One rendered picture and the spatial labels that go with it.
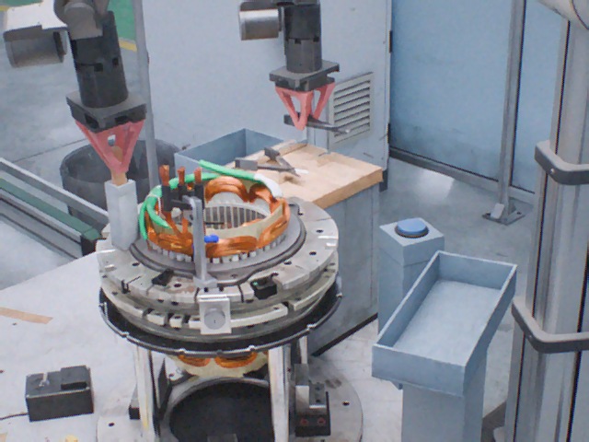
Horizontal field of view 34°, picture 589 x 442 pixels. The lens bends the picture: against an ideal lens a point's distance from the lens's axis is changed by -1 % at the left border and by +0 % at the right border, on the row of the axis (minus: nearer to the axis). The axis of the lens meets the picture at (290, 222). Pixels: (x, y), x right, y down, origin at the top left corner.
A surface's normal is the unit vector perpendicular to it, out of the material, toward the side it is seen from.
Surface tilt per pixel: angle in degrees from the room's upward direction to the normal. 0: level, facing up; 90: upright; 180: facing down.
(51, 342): 0
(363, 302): 90
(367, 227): 90
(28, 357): 0
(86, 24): 120
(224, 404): 0
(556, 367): 90
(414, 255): 90
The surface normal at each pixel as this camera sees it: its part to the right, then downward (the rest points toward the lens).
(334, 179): -0.03, -0.90
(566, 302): 0.13, 0.44
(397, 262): -0.91, 0.20
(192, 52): -0.72, 0.33
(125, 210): 0.72, 0.29
